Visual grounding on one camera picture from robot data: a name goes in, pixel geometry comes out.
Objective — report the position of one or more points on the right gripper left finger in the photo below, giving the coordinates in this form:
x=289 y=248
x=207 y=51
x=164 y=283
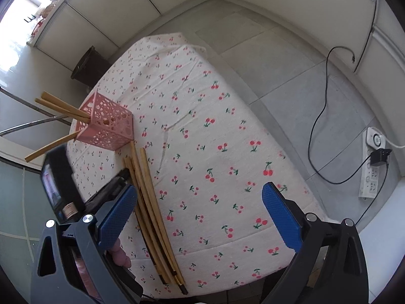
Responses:
x=74 y=263

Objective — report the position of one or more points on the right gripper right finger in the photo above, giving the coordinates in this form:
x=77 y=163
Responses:
x=329 y=263

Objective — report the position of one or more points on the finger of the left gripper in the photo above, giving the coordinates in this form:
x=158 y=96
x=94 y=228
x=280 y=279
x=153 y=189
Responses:
x=108 y=192

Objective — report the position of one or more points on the bamboo chopstick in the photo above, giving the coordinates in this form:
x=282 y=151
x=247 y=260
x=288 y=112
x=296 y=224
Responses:
x=58 y=102
x=156 y=214
x=144 y=219
x=84 y=119
x=136 y=161
x=51 y=146

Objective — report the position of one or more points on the pink perforated utensil holder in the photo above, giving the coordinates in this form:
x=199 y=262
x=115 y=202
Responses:
x=110 y=126

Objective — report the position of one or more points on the black chopstick gold band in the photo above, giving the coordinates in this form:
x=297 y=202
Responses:
x=178 y=283
x=153 y=255

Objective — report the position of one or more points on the left gloved hand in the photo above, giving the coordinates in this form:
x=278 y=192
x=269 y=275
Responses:
x=119 y=258

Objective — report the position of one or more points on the leaning metal pole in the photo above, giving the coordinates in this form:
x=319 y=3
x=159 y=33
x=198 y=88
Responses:
x=13 y=129

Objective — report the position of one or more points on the cherry print tablecloth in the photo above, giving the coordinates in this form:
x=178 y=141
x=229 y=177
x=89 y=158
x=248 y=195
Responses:
x=209 y=157

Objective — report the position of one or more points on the black plug adapter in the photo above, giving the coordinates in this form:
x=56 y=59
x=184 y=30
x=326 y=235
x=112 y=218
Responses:
x=380 y=157

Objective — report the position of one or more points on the dark brown trash bin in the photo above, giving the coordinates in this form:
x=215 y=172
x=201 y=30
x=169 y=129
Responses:
x=90 y=68

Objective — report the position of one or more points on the white power strip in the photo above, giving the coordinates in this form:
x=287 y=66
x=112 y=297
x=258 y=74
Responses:
x=372 y=140

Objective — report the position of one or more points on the woven basket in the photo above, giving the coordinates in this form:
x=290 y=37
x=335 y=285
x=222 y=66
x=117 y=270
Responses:
x=44 y=12

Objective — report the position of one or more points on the metal mop handle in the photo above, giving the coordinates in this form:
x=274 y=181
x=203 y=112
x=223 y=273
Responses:
x=34 y=107

